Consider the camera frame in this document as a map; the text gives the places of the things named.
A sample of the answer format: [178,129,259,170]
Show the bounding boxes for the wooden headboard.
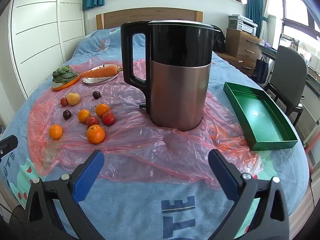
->
[96,10,203,29]

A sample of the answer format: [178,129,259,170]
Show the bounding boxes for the black backpack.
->
[212,31,227,53]

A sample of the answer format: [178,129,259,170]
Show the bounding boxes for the wooden drawer cabinet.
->
[226,28,263,75]

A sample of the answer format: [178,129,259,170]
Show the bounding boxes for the stainless steel kettle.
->
[120,20,222,132]

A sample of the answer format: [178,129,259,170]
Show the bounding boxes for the window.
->
[271,0,320,43]

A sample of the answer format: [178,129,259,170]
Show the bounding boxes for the orange tangerine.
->
[49,124,63,140]
[78,109,91,123]
[95,103,110,117]
[86,124,106,144]

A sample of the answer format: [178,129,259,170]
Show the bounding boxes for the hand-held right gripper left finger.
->
[25,149,105,240]

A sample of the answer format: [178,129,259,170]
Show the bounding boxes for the glass desk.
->
[259,40,320,80]

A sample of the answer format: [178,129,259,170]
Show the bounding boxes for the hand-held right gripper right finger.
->
[208,149,290,240]

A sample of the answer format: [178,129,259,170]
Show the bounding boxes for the white printer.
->
[228,15,258,36]

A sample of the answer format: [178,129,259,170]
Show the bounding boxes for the pink plastic sheet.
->
[27,56,263,188]

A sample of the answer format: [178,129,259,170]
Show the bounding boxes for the patterned white plate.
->
[82,65,120,85]

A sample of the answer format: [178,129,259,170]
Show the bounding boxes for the navy shopping bag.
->
[252,56,269,84]

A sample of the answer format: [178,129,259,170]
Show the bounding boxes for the grey chair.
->
[264,45,308,127]

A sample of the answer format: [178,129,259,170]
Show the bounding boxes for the large orange carrot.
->
[80,64,123,78]

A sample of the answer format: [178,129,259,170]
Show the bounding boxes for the green bok choy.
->
[52,65,77,83]

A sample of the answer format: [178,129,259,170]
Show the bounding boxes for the white wardrobe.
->
[9,0,85,99]

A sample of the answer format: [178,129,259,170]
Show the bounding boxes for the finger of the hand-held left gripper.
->
[0,134,19,164]

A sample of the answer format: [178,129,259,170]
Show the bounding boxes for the green rectangular tray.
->
[223,82,299,152]

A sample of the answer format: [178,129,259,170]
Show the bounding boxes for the bright red apple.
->
[102,112,116,126]

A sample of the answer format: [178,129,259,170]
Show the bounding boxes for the orange oval dish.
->
[52,73,81,92]

